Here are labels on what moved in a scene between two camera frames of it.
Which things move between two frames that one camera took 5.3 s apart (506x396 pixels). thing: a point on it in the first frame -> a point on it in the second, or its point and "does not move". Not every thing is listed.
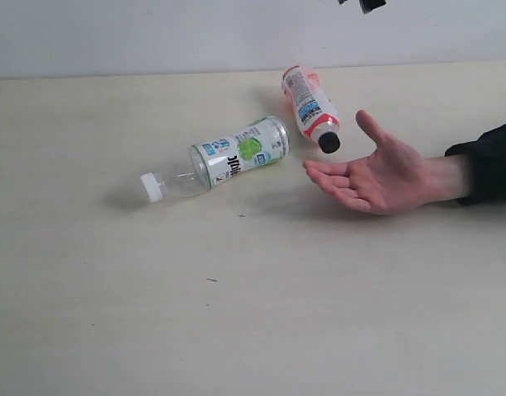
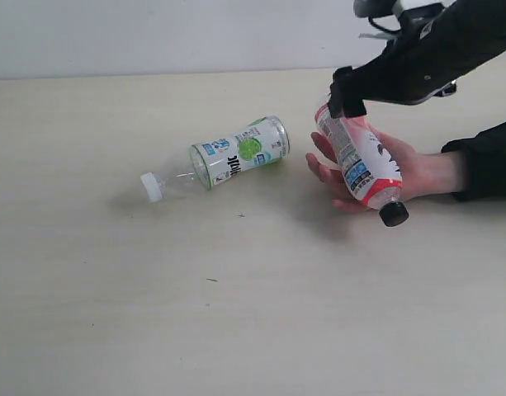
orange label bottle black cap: [314, 110] -> [369, 162]
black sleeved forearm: [493, 164] does not move
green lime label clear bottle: [264, 141] does not move
